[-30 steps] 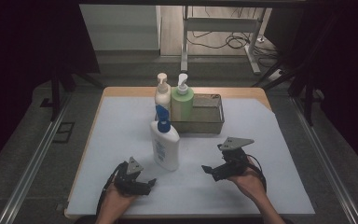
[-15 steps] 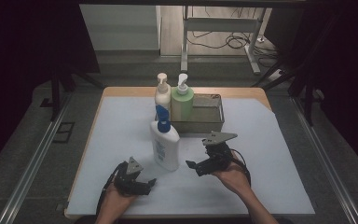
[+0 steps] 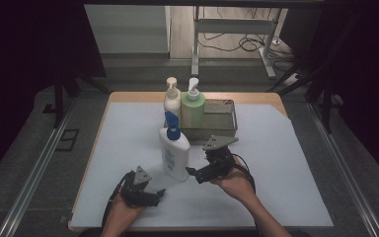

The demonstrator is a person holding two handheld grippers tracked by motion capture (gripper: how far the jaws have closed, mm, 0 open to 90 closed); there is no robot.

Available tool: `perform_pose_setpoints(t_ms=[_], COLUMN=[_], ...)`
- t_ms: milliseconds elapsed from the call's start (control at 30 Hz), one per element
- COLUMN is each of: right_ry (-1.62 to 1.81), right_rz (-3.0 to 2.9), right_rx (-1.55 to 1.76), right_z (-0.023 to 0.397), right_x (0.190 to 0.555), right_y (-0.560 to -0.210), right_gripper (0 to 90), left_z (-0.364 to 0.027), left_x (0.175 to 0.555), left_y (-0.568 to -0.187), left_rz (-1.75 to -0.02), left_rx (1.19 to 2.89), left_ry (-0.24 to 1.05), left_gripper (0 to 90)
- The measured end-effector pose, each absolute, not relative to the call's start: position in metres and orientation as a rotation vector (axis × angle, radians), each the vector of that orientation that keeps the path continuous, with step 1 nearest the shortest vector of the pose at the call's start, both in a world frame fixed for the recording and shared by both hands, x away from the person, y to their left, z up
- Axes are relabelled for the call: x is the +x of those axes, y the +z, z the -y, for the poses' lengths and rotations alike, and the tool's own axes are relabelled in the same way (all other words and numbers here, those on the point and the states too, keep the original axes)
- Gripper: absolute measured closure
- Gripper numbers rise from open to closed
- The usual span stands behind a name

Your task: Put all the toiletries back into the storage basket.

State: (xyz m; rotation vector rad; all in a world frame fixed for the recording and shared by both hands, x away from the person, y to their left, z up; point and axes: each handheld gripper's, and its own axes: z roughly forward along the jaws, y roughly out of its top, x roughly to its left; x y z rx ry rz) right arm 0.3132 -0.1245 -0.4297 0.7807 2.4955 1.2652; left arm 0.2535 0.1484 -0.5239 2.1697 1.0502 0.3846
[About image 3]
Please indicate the white bottle with blue pump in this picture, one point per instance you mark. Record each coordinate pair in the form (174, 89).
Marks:
(175, 158)

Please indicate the white panel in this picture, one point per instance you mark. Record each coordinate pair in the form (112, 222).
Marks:
(128, 29)

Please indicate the green bottle with white pump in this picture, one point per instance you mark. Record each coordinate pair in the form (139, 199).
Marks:
(193, 112)

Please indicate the aluminium rail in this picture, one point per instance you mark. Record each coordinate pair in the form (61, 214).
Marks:
(345, 174)
(33, 181)

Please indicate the person's right hand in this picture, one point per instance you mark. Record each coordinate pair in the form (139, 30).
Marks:
(240, 184)

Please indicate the black metal stand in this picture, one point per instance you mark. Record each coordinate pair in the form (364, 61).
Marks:
(59, 98)
(325, 105)

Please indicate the white metal desk frame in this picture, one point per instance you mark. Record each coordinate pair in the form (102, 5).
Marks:
(235, 25)

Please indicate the cream bottle with cream pump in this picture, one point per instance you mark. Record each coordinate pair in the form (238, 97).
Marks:
(172, 100)

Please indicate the metal mesh basket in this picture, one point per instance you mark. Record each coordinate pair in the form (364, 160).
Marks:
(220, 120)

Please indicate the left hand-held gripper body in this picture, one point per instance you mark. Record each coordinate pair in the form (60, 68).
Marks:
(135, 191)

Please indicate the dark curtain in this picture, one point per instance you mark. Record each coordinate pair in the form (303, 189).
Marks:
(19, 65)
(368, 82)

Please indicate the white power strip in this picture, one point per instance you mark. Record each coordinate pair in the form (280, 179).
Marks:
(292, 79)

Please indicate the pale blue table mat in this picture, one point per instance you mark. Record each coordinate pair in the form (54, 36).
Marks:
(276, 184)

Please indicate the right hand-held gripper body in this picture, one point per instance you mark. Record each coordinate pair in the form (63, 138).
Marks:
(220, 159)

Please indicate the person's left hand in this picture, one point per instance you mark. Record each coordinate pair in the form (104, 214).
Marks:
(120, 214)

